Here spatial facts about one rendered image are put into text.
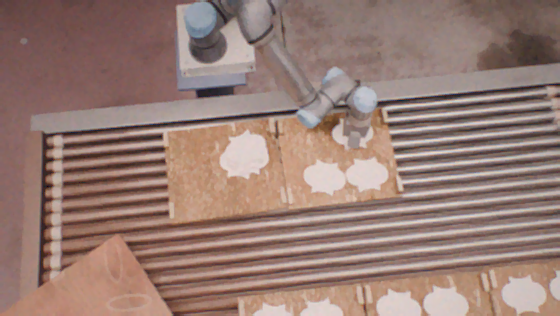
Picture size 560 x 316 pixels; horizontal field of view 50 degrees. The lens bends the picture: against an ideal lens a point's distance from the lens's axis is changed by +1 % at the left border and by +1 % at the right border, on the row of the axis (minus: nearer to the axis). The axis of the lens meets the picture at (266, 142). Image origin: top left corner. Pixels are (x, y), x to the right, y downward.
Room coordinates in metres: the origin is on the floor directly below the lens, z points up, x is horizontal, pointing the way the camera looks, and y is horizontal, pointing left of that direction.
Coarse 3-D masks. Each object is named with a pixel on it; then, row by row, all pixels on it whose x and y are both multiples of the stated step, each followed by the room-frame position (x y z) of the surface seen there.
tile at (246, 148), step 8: (240, 136) 0.82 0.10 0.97; (248, 136) 0.82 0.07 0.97; (256, 136) 0.82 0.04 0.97; (232, 144) 0.78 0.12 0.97; (240, 144) 0.78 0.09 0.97; (248, 144) 0.79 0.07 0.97; (256, 144) 0.79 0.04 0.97; (264, 144) 0.79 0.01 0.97; (232, 152) 0.75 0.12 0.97; (240, 152) 0.75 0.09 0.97; (248, 152) 0.75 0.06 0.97; (256, 152) 0.76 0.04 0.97; (232, 160) 0.72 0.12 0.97; (240, 160) 0.72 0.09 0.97; (248, 160) 0.72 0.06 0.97
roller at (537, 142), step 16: (464, 144) 0.83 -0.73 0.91; (480, 144) 0.83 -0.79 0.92; (496, 144) 0.83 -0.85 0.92; (512, 144) 0.83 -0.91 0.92; (528, 144) 0.83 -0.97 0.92; (544, 144) 0.84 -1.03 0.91; (400, 160) 0.76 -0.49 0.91; (416, 160) 0.77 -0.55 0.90; (160, 176) 0.68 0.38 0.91; (48, 192) 0.60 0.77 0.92; (64, 192) 0.61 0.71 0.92; (80, 192) 0.61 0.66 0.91; (96, 192) 0.61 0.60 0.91; (112, 192) 0.62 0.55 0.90
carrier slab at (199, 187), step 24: (264, 120) 0.90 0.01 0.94; (192, 144) 0.79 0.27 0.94; (216, 144) 0.80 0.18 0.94; (168, 168) 0.70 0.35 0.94; (192, 168) 0.70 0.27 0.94; (216, 168) 0.70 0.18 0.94; (264, 168) 0.71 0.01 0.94; (192, 192) 0.61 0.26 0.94; (216, 192) 0.61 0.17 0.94; (240, 192) 0.61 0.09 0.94; (264, 192) 0.62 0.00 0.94; (192, 216) 0.52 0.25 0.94; (216, 216) 0.53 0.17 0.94
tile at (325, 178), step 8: (312, 168) 0.71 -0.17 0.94; (320, 168) 0.71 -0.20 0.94; (328, 168) 0.71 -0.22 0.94; (336, 168) 0.71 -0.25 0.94; (304, 176) 0.68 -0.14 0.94; (312, 176) 0.68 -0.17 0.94; (320, 176) 0.68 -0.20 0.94; (328, 176) 0.68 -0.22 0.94; (336, 176) 0.68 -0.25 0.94; (344, 176) 0.68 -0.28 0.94; (312, 184) 0.65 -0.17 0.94; (320, 184) 0.65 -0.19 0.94; (328, 184) 0.65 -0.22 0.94; (336, 184) 0.65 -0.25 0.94; (344, 184) 0.65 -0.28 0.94; (312, 192) 0.62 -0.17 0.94; (328, 192) 0.62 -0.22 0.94
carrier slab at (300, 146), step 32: (288, 128) 0.87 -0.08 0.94; (320, 128) 0.87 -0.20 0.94; (384, 128) 0.88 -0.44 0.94; (288, 160) 0.74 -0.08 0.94; (320, 160) 0.74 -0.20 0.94; (352, 160) 0.75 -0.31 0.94; (384, 160) 0.75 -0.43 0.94; (320, 192) 0.62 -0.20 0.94; (352, 192) 0.63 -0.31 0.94; (384, 192) 0.63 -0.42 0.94
